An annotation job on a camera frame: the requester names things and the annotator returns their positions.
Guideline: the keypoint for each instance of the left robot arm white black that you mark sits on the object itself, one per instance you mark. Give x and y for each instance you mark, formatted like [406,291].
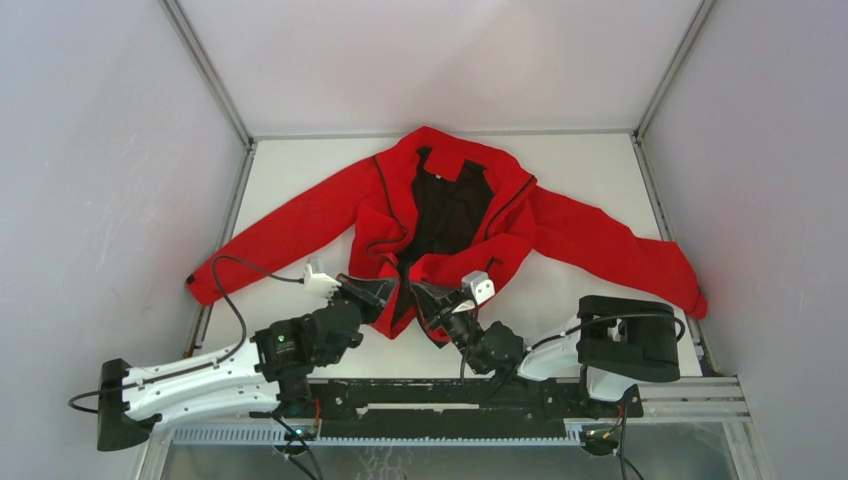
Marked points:
[265,373]

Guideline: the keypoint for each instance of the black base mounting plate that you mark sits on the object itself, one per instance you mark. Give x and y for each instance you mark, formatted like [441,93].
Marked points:
[476,408]

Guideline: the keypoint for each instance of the white slotted cable duct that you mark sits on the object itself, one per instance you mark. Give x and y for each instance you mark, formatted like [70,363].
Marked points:
[223,434]

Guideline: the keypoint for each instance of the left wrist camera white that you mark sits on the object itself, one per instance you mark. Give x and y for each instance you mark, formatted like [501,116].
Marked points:
[317,281]

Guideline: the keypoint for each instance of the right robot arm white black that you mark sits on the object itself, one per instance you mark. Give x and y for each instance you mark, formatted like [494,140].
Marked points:
[614,342]

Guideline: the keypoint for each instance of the red jacket black lining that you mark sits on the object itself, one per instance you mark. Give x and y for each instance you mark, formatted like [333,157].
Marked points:
[433,208]

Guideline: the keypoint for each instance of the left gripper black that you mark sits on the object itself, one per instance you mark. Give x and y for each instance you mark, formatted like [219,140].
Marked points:
[373,294]

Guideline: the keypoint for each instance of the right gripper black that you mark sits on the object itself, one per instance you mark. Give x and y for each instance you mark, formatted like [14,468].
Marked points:
[437,303]

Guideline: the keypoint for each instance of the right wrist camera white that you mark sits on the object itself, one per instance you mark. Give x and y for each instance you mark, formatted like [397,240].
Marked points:
[476,289]

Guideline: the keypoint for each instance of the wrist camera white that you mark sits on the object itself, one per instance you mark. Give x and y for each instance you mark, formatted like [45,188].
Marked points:
[317,281]
[476,289]

